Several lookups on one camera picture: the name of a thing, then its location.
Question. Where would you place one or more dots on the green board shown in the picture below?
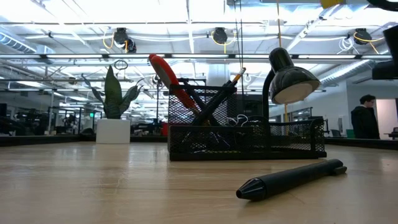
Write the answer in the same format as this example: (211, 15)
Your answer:
(350, 133)

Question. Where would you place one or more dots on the black pen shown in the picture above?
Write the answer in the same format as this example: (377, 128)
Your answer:
(220, 96)
(292, 179)
(191, 93)

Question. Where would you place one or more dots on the black mesh desk organizer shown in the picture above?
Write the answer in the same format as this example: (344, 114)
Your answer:
(248, 140)

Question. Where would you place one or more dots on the red storage box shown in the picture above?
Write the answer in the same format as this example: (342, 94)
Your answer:
(164, 129)

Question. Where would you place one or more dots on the black desk lamp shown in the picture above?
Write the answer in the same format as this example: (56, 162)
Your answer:
(289, 81)

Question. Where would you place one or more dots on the black monitor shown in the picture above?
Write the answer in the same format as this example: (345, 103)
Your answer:
(250, 105)

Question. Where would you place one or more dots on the green plant in white pot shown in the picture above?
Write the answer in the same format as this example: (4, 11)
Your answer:
(113, 130)

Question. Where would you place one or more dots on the person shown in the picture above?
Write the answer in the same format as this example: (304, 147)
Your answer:
(365, 121)

